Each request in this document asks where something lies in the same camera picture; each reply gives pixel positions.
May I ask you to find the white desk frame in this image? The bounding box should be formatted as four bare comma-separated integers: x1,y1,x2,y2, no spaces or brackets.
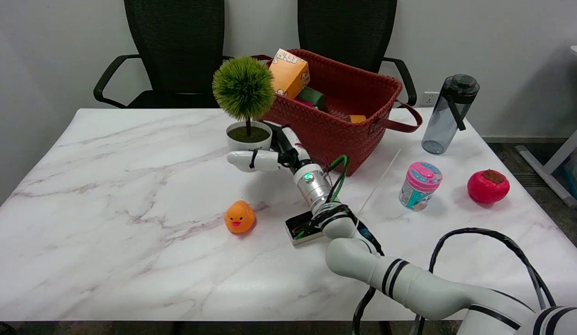
515,45,577,208

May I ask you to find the green cylindrical item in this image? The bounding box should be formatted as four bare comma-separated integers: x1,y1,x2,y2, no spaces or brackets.
295,87,326,111

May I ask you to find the black mesh office chair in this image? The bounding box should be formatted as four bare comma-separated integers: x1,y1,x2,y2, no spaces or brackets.
93,0,240,109
298,0,418,107

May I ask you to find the green ball potted plant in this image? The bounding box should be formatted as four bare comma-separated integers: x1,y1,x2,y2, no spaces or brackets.
212,56,276,152

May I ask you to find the orange rubber duck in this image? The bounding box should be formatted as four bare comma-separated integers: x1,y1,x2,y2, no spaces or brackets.
224,200,257,234

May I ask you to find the pink lid candy jar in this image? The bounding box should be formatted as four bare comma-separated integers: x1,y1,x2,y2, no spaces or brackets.
399,162,443,212

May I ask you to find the orange carton box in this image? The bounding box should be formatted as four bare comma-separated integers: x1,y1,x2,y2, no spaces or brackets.
269,48,311,99

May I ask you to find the grey transparent water bottle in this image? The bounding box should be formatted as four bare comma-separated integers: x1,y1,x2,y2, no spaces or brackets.
421,74,480,155

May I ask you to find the green robot cable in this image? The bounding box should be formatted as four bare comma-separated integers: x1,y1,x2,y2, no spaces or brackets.
328,155,350,203

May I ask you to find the black and white eraser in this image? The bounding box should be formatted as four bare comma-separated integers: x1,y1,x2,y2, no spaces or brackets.
285,210,325,245

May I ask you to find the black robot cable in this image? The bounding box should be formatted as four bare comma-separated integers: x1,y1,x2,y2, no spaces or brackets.
352,227,557,335

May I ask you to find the red persimmon toy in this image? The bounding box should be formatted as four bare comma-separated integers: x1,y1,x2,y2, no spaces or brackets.
467,169,511,204

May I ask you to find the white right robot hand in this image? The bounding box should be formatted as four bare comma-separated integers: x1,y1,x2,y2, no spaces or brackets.
227,124,318,173

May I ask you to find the reddish brown woven basket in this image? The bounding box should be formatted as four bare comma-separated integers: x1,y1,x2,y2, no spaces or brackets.
251,49,424,177

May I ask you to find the white zip tie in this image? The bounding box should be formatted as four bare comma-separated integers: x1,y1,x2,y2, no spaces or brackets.
358,149,402,217

